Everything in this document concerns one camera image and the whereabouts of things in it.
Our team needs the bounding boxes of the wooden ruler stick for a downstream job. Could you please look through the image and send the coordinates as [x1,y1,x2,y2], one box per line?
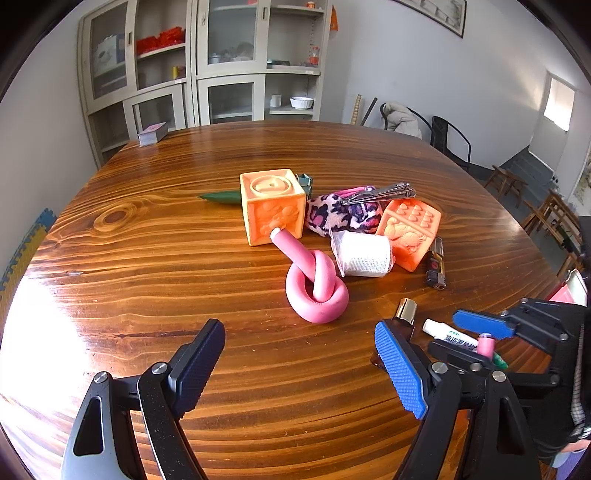
[349,94,363,126]

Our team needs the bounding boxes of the white gauze bandage roll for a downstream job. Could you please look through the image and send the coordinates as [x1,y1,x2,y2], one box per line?
[331,231,394,278]

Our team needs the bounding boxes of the white green toothpaste tube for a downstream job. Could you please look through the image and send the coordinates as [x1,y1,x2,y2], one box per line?
[422,319,508,370]

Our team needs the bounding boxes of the pink knotted foam tube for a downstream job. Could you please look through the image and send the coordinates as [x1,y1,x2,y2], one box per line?
[476,333,495,360]

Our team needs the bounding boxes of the grey glass door cabinet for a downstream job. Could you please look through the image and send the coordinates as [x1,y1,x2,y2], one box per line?
[77,0,334,166]

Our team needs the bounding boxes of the black metal chair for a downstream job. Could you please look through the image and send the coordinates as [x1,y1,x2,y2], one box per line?
[431,116,472,172]

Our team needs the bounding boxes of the white bowl on shelf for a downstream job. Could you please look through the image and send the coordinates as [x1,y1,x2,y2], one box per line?
[290,96,315,110]

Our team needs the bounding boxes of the wooden stool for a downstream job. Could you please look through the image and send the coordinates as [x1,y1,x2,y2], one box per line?
[484,166,528,208]

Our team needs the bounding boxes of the red items on shelf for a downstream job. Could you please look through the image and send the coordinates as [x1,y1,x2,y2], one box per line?
[136,26,185,55]

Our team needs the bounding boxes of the white padded jacket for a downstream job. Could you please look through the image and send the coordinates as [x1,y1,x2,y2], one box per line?
[380,102,423,139]

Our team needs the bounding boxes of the leopard print fabric pouch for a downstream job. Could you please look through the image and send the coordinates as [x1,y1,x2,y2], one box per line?
[304,185,383,237]

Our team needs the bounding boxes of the orange cube heart studs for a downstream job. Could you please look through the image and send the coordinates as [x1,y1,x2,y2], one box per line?
[376,198,442,272]

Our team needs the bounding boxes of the green pen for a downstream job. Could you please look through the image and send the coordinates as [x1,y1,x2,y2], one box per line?
[200,190,242,205]

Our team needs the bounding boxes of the small card box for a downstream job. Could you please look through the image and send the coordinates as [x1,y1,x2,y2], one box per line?
[138,122,168,147]

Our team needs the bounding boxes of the wooden table with benches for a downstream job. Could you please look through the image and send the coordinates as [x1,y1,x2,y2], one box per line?
[521,190,583,278]

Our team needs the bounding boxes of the orange cube spiral top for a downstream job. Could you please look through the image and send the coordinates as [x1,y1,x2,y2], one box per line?
[239,169,307,246]

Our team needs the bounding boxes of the pink metal tin box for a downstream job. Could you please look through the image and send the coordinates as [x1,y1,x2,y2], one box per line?
[549,269,588,307]

